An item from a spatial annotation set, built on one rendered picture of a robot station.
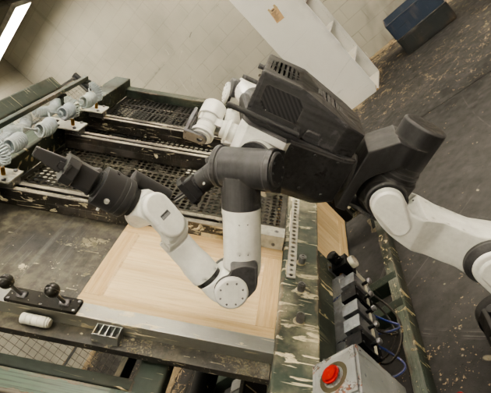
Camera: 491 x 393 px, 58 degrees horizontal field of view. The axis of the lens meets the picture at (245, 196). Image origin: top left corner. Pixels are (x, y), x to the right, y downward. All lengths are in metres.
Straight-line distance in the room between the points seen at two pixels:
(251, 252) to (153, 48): 6.47
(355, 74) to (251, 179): 4.35
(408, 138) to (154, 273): 0.84
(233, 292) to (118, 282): 0.49
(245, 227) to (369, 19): 5.66
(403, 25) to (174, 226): 4.71
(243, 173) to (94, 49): 6.99
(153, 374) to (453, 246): 0.86
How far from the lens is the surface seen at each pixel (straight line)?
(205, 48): 7.01
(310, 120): 1.07
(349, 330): 1.30
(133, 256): 1.50
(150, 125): 2.37
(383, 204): 1.18
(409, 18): 5.44
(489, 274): 1.35
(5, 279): 1.26
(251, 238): 0.99
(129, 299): 1.35
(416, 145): 1.16
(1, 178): 1.80
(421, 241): 1.28
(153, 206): 0.96
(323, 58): 5.19
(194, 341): 1.22
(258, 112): 1.07
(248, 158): 0.94
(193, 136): 1.16
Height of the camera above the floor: 1.52
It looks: 15 degrees down
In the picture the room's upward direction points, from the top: 47 degrees counter-clockwise
